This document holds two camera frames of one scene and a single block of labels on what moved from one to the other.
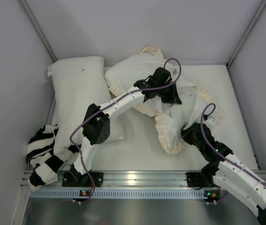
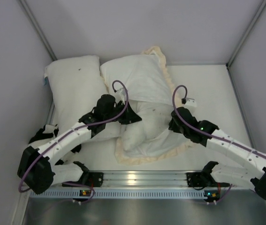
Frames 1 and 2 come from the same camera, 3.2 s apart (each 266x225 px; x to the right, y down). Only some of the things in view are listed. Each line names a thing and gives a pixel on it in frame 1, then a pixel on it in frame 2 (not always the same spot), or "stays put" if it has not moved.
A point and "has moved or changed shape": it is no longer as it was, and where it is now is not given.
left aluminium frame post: (35, 24) stays put
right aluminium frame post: (247, 33) stays put
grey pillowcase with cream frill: (196, 102) has moved or changed shape
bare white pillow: (77, 84) stays put
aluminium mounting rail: (125, 179) stays put
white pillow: (193, 103) -> (155, 120)
